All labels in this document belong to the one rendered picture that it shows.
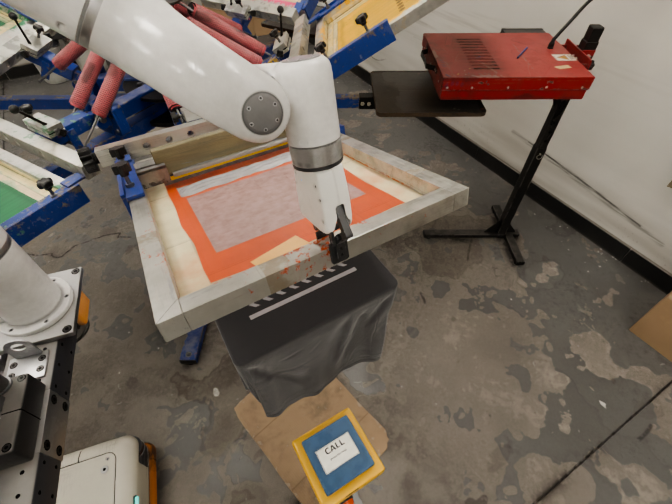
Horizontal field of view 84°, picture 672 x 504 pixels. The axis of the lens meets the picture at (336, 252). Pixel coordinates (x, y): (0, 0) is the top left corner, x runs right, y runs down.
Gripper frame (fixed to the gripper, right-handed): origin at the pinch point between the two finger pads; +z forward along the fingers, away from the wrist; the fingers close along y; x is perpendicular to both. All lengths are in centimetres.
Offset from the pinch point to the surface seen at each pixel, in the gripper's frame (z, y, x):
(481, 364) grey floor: 123, -28, 80
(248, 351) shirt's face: 28.2, -14.1, -18.4
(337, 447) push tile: 33.6, 12.9, -11.5
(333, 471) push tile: 34.4, 15.7, -14.1
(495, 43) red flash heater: -6, -80, 127
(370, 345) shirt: 58, -22, 17
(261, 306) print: 25.7, -23.3, -11.2
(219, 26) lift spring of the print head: -29, -128, 23
